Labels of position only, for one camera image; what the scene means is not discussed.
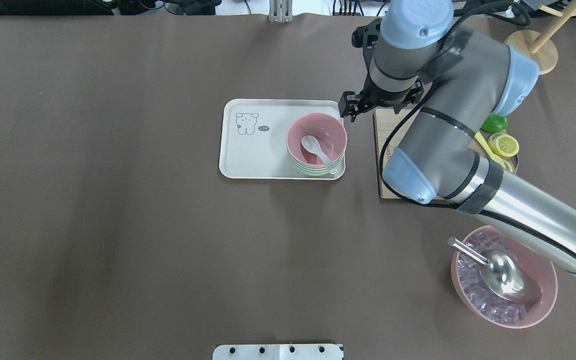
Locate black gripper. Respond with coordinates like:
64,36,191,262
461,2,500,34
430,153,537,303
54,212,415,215
338,18,425,123

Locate small pink bowl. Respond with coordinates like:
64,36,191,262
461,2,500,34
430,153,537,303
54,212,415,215
286,113,348,169

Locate white ceramic spoon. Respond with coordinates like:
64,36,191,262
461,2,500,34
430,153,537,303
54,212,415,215
301,135,338,174

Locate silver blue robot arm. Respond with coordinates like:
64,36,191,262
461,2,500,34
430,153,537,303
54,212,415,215
339,0,576,277

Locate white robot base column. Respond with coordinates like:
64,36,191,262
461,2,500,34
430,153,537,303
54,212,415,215
212,342,345,360

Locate mint green bowl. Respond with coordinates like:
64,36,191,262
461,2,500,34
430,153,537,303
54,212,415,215
290,156,346,180

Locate yellow plastic spoon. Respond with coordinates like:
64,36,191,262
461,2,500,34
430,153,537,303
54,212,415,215
474,131,511,170

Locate large pink ice bowl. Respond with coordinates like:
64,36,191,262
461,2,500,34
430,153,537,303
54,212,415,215
448,225,559,329

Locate wooden cutting board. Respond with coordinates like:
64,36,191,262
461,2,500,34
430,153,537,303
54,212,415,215
374,109,518,175

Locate cream serving tray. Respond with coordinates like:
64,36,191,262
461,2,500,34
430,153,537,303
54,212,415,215
219,98,347,180

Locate green lime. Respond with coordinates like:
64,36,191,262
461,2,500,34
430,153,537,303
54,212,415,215
480,114,508,133

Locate lemon slice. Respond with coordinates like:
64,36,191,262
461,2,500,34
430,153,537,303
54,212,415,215
487,132,520,158

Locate wooden mug tree stand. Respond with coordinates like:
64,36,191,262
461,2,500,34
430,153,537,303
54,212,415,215
503,0,576,75

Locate metal ice scoop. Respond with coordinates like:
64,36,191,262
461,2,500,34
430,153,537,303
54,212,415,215
447,237,542,306

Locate aluminium frame post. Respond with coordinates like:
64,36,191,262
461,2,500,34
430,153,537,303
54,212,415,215
269,0,293,23

